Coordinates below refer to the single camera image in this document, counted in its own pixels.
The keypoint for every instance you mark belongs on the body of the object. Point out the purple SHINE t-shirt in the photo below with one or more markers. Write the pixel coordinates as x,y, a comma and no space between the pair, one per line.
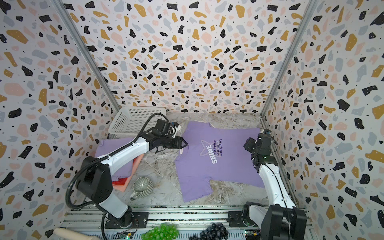
214,154

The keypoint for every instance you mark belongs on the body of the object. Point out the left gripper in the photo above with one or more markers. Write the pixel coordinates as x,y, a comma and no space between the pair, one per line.
178,143

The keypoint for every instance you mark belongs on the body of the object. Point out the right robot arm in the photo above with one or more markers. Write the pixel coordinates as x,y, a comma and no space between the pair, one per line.
282,220

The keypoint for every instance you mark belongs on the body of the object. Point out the left corner aluminium post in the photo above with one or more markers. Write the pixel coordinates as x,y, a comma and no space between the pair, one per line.
69,23

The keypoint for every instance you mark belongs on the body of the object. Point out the dark purple grape bunch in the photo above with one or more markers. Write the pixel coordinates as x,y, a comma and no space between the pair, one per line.
213,232

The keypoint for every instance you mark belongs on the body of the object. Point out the right corner aluminium post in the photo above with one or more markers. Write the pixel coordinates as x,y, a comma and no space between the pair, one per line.
290,54

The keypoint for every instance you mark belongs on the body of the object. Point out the wooden rolling pin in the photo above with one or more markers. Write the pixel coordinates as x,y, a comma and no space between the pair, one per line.
72,235

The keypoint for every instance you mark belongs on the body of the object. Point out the folded red t-shirt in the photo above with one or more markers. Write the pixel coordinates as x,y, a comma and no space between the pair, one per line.
120,182

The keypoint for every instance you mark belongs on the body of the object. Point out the green grape bunch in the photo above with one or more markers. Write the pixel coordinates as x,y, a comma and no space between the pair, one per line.
162,232

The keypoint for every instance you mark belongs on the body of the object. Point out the folded purple t-shirt on stack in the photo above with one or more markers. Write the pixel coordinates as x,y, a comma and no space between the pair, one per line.
121,168

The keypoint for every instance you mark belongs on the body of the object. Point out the corner aluminium post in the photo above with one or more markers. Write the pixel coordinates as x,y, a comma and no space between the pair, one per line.
290,54
69,23

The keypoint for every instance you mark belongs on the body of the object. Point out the right small circuit board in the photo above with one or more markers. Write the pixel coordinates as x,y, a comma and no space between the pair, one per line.
253,235

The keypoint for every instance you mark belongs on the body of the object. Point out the white plastic laundry basket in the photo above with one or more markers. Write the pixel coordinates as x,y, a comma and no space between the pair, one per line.
129,120

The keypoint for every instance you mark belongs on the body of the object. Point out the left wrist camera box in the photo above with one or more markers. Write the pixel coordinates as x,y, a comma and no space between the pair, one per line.
166,129

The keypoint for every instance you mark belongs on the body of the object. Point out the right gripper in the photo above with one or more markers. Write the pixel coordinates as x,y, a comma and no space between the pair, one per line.
250,145

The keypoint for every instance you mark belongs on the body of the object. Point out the small green circuit board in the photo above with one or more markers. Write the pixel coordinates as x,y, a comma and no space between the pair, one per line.
124,236

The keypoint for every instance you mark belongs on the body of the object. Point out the folded pink t-shirt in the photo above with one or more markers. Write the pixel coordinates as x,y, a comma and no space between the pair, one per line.
136,163

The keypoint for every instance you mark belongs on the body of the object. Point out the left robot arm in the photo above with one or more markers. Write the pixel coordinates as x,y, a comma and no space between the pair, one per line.
94,179

